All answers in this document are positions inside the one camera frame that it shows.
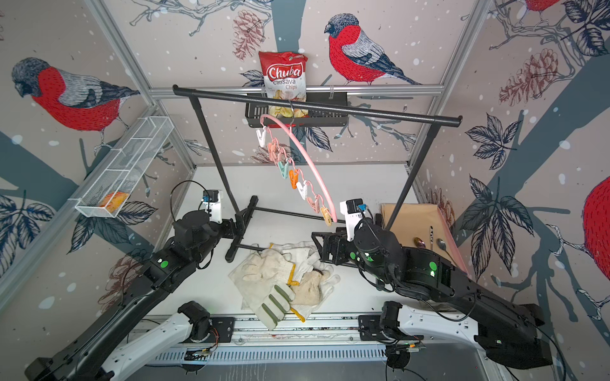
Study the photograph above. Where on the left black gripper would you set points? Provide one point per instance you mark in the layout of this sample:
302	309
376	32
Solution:
230	228

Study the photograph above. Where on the red cassava chips bag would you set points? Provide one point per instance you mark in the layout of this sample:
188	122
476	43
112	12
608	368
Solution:
284	75

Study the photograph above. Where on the yellow clothespin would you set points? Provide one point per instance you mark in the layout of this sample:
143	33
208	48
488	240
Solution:
327	217

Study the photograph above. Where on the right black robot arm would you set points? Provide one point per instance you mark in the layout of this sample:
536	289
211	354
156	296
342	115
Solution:
507	332

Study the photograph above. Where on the black clothes rack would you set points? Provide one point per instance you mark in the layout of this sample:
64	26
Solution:
244	217

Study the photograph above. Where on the silver spoon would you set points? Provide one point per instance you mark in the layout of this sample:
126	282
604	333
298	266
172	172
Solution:
442	244

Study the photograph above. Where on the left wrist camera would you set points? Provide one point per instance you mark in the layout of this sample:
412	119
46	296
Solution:
211	202

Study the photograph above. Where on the green-striped leather glove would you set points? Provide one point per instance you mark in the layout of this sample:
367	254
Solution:
263	280

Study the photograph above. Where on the iridescent spoon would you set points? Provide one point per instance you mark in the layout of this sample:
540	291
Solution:
419	243

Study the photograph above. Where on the tan pink-edged placemat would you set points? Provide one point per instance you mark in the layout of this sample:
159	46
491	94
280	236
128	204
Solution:
419	224

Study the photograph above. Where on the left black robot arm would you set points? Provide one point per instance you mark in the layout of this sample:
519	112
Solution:
195	237

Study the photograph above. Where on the dark wall basket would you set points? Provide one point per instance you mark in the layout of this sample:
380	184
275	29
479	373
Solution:
297	118

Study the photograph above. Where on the white clothespin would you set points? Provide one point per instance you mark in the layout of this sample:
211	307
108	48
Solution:
261	136

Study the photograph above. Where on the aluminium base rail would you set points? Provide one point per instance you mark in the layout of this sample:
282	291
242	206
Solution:
325	338

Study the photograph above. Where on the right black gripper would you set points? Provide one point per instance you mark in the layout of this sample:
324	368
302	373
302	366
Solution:
341	242

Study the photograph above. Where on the orange snack packet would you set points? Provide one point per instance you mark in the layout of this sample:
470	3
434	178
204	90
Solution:
113	201

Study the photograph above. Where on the orange clothespin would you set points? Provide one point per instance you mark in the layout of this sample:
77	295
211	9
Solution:
294	178

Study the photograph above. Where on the white yellow-trim work glove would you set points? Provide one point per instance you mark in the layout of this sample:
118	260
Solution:
304	257

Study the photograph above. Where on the mint green clothespin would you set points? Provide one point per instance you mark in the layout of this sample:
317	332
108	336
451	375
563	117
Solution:
284	167

